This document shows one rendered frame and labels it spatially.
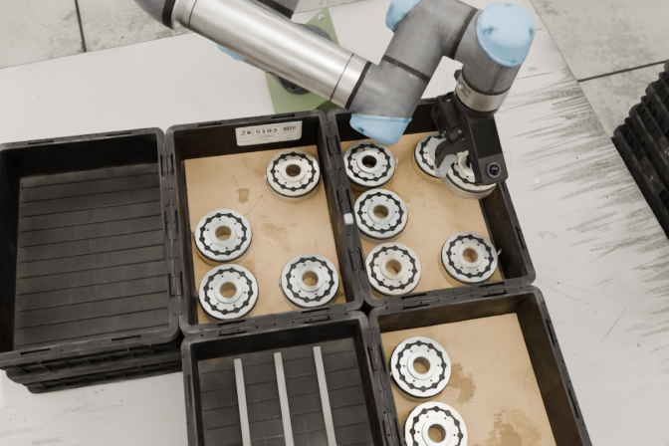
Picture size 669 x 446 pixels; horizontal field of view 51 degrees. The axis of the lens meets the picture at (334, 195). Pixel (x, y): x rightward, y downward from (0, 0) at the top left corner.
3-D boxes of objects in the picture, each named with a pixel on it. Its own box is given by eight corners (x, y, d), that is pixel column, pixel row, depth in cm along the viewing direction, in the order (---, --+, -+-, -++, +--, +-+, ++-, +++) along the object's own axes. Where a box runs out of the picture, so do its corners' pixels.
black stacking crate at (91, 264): (16, 177, 134) (-6, 145, 124) (172, 159, 138) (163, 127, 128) (7, 382, 116) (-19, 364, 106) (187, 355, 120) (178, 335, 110)
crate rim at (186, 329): (166, 132, 130) (164, 124, 128) (325, 115, 134) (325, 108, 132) (181, 339, 112) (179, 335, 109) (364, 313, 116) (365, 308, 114)
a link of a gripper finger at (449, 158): (430, 152, 122) (450, 121, 114) (442, 181, 120) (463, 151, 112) (414, 155, 121) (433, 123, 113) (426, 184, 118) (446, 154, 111)
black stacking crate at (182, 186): (174, 159, 138) (165, 127, 128) (322, 142, 142) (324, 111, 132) (189, 354, 120) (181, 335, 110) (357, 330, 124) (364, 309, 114)
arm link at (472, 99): (523, 90, 98) (469, 102, 96) (513, 109, 102) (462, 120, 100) (501, 49, 101) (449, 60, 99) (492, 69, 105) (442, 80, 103)
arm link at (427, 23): (366, 45, 94) (439, 81, 92) (405, -33, 92) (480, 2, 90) (376, 53, 102) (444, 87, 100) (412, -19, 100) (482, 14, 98)
